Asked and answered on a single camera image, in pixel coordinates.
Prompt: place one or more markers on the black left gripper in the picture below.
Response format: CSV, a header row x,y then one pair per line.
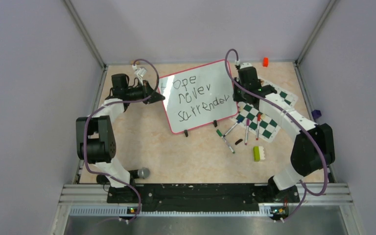
x,y
148,91

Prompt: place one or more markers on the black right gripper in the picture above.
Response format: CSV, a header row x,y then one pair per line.
x,y
236,97

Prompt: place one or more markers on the pink framed whiteboard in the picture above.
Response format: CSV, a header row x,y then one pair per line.
x,y
198,96

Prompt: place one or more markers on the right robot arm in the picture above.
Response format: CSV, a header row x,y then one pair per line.
x,y
313,147

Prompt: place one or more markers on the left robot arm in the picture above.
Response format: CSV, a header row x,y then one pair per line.
x,y
95,139

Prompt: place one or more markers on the green white chessboard mat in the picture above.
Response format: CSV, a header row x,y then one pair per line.
x,y
260,123

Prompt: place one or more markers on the blue capped marker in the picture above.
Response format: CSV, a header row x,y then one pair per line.
x,y
240,120

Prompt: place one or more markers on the red capped marker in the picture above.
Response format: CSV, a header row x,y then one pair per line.
x,y
258,125

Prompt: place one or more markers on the purple capped marker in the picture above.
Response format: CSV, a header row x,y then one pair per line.
x,y
246,131

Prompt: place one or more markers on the orange block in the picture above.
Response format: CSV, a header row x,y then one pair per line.
x,y
265,62

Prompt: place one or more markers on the green capped marker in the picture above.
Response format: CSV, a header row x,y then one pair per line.
x,y
225,141

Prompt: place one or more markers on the green white lego block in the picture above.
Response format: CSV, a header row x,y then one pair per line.
x,y
258,153

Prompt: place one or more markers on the black microphone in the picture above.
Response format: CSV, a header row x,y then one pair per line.
x,y
141,173

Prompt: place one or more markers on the purple block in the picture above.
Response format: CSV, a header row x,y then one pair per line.
x,y
316,114

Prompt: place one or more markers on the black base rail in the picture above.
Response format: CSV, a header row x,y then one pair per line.
x,y
245,197

